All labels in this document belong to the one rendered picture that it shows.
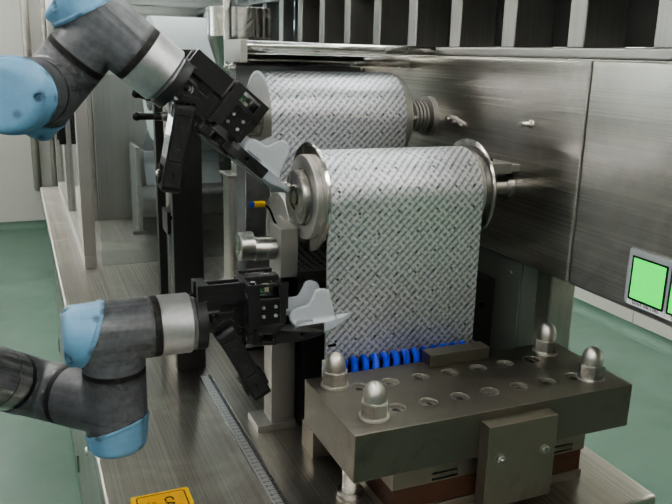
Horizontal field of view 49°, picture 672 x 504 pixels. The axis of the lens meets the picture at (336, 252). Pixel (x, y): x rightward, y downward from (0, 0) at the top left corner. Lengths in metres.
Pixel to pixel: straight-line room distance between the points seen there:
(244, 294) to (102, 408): 0.21
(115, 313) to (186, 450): 0.27
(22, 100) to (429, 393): 0.57
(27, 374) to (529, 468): 0.62
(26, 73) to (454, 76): 0.74
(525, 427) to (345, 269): 0.30
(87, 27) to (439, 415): 0.60
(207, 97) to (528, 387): 0.55
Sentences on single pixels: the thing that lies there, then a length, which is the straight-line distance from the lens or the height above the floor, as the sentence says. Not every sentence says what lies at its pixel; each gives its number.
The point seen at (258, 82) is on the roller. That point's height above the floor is 1.39.
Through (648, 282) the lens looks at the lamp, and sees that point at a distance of 0.96.
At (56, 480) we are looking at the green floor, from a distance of 2.84.
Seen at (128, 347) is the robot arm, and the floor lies 1.10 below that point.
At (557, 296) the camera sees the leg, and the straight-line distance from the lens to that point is 1.39.
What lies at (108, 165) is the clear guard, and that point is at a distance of 1.94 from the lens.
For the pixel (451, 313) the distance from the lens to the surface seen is 1.10.
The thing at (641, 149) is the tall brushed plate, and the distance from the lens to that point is 0.97.
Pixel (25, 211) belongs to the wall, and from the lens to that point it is 6.57.
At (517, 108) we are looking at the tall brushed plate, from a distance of 1.16.
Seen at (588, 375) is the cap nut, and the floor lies 1.04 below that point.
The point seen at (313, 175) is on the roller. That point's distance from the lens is 0.97.
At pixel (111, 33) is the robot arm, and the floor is 1.46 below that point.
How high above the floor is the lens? 1.44
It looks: 15 degrees down
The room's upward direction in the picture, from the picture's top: 2 degrees clockwise
